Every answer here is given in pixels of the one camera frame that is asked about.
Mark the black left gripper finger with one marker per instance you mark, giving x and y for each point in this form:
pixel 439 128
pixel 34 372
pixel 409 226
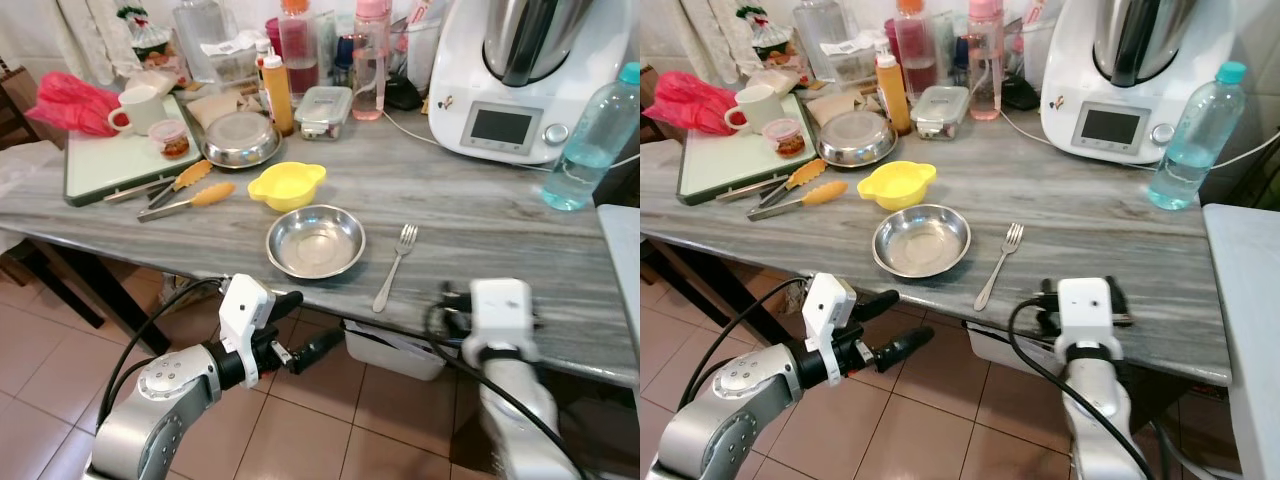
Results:
pixel 320 347
pixel 287 301
pixel 878 302
pixel 907 348

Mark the pink-capped water bottle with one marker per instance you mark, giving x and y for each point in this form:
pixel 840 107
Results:
pixel 371 70
pixel 985 70

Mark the white paper slip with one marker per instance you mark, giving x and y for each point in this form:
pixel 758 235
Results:
pixel 855 42
pixel 235 43

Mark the covered steel bowl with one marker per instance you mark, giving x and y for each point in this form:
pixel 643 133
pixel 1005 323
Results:
pixel 242 138
pixel 856 138

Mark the white ceramic mug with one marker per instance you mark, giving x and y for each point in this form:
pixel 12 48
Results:
pixel 757 108
pixel 140 110

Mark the clear lidded food container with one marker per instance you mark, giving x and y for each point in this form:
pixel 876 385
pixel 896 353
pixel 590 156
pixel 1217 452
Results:
pixel 940 107
pixel 323 108

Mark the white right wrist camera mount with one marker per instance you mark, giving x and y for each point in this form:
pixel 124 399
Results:
pixel 500 305
pixel 1085 305

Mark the round steel plate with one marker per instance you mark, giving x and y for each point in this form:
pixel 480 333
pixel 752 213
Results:
pixel 315 245
pixel 920 243

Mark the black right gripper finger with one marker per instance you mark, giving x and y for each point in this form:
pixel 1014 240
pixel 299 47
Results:
pixel 1119 305

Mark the dark blue jar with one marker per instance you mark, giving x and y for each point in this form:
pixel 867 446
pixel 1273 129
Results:
pixel 343 55
pixel 958 55

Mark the clear plastic jug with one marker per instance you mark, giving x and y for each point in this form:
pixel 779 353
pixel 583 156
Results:
pixel 820 30
pixel 200 30

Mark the white cabinet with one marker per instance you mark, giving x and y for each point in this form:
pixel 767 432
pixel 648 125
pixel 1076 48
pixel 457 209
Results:
pixel 622 280
pixel 1245 330

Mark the orange-lidded clear bottle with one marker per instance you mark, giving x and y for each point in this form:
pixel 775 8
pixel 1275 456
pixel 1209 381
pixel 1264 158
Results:
pixel 913 50
pixel 298 50

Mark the yellow plastic bowl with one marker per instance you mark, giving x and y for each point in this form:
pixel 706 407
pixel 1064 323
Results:
pixel 897 186
pixel 287 187

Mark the dark wooden chair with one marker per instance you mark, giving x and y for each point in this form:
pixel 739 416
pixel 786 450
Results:
pixel 647 85
pixel 20 100

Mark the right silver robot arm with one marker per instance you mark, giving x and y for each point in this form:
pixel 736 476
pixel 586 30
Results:
pixel 1095 420
pixel 515 410

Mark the wrapped gift with green bow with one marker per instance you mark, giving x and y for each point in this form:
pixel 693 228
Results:
pixel 765 38
pixel 145 40

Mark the orange sauce squeeze bottle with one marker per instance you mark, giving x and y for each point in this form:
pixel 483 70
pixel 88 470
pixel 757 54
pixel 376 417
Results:
pixel 893 98
pixel 278 100

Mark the small pink-lidded plastic tub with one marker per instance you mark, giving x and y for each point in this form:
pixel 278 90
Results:
pixel 171 140
pixel 784 138

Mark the red plastic bag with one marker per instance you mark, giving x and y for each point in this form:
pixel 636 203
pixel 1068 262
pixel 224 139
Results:
pixel 70 100
pixel 690 100

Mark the white kitchen cooking machine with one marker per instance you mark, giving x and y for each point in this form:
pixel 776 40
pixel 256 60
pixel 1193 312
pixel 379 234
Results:
pixel 455 100
pixel 1070 90

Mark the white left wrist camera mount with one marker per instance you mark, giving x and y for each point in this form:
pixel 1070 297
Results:
pixel 828 310
pixel 243 310

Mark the steel fork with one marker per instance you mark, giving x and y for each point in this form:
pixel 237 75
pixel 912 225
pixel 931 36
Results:
pixel 998 268
pixel 394 268

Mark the small black pouch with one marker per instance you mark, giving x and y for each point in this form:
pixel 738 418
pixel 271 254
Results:
pixel 402 95
pixel 1020 95

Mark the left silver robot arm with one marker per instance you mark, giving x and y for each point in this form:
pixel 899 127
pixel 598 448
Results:
pixel 720 410
pixel 150 410

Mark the beige round bundle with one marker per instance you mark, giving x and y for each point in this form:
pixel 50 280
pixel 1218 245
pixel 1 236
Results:
pixel 150 82
pixel 775 80

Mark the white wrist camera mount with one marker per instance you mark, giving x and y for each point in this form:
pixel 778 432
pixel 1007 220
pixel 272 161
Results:
pixel 1085 305
pixel 243 310
pixel 500 305
pixel 828 310

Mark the steel tongs with orange tips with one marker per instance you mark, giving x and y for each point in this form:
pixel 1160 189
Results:
pixel 215 193
pixel 828 192

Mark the teal-capped plastic water bottle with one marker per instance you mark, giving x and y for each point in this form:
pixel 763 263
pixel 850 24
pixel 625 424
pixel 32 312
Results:
pixel 590 140
pixel 1195 140

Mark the white plastic bin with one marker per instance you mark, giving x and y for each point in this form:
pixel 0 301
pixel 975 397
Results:
pixel 395 350
pixel 985 345

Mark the hanging beige cloth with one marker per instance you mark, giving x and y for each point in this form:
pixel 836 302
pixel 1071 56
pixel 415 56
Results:
pixel 710 35
pixel 95 35

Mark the brown paper bag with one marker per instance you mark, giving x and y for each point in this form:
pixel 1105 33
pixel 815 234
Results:
pixel 210 105
pixel 830 103

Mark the white green-rimmed cutting board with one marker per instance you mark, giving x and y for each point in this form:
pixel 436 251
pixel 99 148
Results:
pixel 720 165
pixel 110 165

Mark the magenta plastic cup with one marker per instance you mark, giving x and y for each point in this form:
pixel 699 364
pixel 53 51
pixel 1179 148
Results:
pixel 272 28
pixel 889 30

